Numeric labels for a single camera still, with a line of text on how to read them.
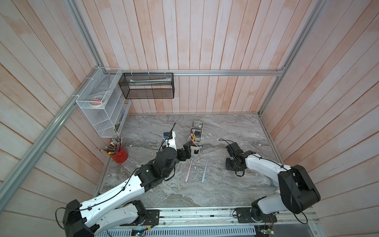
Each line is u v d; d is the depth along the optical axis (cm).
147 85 104
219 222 73
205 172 89
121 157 88
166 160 50
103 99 77
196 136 100
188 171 90
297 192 43
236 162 66
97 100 73
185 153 62
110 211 43
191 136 88
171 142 61
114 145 86
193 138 90
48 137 54
